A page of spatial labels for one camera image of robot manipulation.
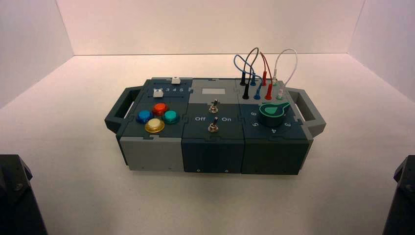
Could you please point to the green rotary dial knob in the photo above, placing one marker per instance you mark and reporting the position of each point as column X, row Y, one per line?
column 274, row 115

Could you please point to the grey and teal control box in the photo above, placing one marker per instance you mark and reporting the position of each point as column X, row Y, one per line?
column 214, row 152

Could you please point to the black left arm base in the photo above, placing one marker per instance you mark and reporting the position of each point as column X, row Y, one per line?
column 16, row 201

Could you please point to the small grey display screen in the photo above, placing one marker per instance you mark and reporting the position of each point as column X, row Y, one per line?
column 213, row 91

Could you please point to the yellow round push button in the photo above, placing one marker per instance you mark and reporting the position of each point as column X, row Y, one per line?
column 154, row 125

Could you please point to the red round push button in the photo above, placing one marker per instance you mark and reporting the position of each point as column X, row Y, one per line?
column 160, row 108

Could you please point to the blue round push button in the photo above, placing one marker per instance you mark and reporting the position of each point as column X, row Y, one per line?
column 144, row 116

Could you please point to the white slider knob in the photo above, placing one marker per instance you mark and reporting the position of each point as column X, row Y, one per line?
column 176, row 79
column 158, row 93

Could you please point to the metal toggle switch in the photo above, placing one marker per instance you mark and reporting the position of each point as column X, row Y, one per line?
column 213, row 107
column 213, row 126

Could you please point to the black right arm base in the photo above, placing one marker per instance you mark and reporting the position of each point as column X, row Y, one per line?
column 402, row 201

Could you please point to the teal round push button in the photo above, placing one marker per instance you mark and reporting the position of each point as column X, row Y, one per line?
column 171, row 116

